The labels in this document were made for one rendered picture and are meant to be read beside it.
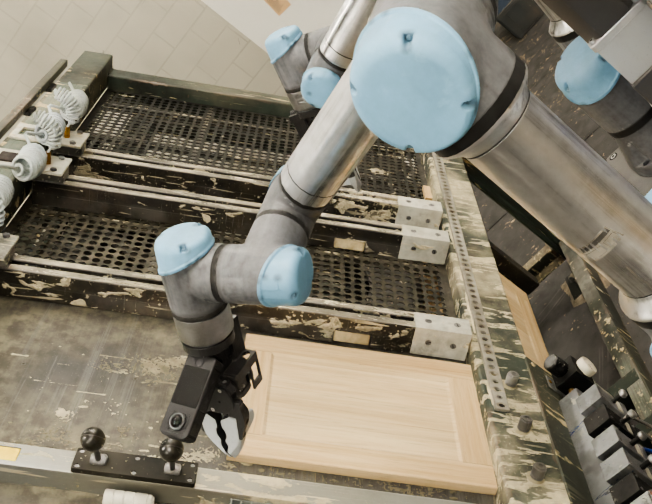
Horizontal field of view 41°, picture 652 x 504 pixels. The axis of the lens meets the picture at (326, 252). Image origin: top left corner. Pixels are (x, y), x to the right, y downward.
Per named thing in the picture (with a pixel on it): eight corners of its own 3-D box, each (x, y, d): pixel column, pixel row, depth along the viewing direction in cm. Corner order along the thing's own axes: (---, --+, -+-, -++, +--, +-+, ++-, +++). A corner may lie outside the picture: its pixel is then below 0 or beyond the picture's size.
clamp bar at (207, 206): (445, 269, 229) (466, 186, 218) (-15, 200, 221) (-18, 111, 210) (441, 250, 238) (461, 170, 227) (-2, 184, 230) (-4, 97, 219)
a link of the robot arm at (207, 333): (209, 327, 110) (156, 318, 114) (217, 355, 113) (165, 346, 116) (238, 294, 116) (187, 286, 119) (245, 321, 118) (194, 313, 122)
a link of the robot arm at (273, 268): (314, 213, 109) (233, 211, 113) (288, 278, 102) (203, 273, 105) (326, 257, 115) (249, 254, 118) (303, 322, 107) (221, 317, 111)
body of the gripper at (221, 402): (265, 383, 125) (249, 314, 119) (236, 423, 119) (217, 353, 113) (220, 374, 129) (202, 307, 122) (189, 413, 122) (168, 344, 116)
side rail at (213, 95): (414, 153, 314) (420, 125, 309) (106, 105, 307) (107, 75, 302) (412, 145, 321) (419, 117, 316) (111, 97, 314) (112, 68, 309)
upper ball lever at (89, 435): (108, 475, 143) (101, 448, 131) (84, 472, 143) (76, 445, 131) (113, 452, 145) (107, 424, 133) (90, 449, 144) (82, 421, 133)
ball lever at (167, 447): (182, 484, 144) (181, 459, 132) (158, 481, 143) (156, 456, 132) (186, 462, 146) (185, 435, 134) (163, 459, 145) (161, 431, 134)
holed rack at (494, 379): (509, 412, 172) (510, 410, 171) (494, 410, 172) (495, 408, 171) (431, 119, 316) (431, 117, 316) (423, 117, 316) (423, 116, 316)
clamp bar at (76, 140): (438, 236, 245) (458, 158, 234) (8, 172, 237) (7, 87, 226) (434, 220, 254) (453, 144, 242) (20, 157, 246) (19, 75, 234)
